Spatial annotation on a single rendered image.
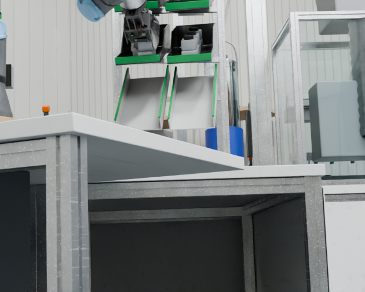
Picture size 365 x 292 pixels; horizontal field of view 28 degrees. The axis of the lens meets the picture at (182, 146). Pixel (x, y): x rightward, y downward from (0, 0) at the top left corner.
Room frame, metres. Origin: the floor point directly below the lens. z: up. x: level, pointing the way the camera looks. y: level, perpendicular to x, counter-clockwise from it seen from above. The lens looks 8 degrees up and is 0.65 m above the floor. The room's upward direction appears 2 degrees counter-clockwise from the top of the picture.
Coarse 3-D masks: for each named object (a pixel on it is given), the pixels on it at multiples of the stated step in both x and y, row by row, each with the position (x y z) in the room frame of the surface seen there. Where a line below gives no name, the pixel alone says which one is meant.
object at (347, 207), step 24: (336, 192) 2.63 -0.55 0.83; (360, 192) 2.64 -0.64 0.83; (336, 216) 2.63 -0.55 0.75; (360, 216) 2.64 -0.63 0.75; (336, 240) 2.63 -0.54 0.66; (360, 240) 2.64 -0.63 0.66; (336, 264) 2.63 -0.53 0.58; (360, 264) 2.64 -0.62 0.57; (336, 288) 2.63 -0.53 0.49; (360, 288) 2.64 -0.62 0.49
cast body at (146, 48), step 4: (140, 44) 2.04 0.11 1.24; (144, 44) 2.04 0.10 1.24; (148, 44) 2.04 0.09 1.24; (152, 44) 2.04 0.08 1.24; (140, 48) 2.05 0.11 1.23; (144, 48) 2.04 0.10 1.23; (148, 48) 2.04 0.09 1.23; (152, 48) 2.04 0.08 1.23; (140, 52) 2.04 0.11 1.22; (144, 52) 2.04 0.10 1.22; (148, 52) 2.04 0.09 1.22; (152, 52) 2.04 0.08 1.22
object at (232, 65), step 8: (208, 64) 2.91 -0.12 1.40; (232, 64) 2.89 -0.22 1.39; (208, 72) 2.91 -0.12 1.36; (232, 72) 2.89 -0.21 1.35; (232, 80) 2.89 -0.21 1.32; (232, 88) 2.89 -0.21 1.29; (232, 96) 2.89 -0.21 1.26; (232, 104) 2.89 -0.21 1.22; (232, 112) 2.89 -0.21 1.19; (232, 120) 2.88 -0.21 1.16
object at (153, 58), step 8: (160, 24) 2.26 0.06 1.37; (168, 24) 2.24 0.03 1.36; (160, 32) 2.28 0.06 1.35; (168, 32) 2.23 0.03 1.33; (160, 40) 2.29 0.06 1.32; (168, 40) 2.23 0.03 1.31; (128, 48) 2.23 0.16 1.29; (160, 48) 2.26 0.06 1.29; (168, 48) 2.22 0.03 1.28; (120, 56) 2.11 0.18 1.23; (128, 56) 2.04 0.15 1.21; (136, 56) 2.04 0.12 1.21; (144, 56) 2.04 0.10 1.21; (152, 56) 2.04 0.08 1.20; (160, 56) 2.06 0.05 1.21; (120, 64) 2.06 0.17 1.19; (128, 64) 2.05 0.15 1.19
